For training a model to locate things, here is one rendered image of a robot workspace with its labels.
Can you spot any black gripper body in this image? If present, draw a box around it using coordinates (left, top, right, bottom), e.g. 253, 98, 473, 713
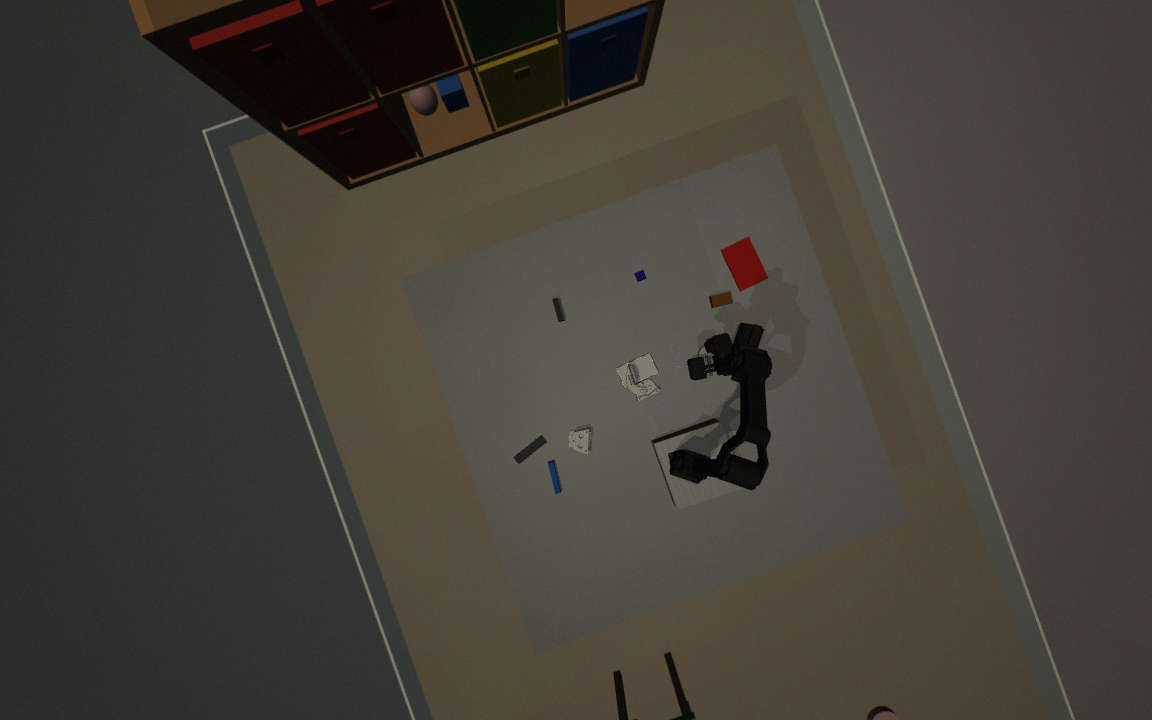
687, 353, 732, 380

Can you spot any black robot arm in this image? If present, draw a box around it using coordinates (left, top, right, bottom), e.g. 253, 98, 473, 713
668, 323, 772, 490

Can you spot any red flat rectangular plate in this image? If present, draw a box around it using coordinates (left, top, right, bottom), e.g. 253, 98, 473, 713
720, 237, 768, 291

